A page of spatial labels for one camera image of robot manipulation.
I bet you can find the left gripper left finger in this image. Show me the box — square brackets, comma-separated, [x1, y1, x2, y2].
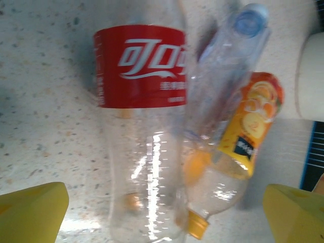
[0, 181, 69, 243]

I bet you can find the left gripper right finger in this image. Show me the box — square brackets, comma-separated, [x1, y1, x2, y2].
[263, 184, 324, 243]

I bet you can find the orange juice bottle yellow cap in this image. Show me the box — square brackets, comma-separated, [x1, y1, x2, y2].
[176, 71, 286, 240]

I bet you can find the clear bottle blue cap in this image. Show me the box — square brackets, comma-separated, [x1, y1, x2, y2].
[177, 2, 273, 152]

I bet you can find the red label cola bottle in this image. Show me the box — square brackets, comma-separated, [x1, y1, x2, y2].
[92, 0, 193, 243]

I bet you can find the cream plastic bin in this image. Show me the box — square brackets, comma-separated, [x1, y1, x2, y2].
[295, 31, 324, 119]

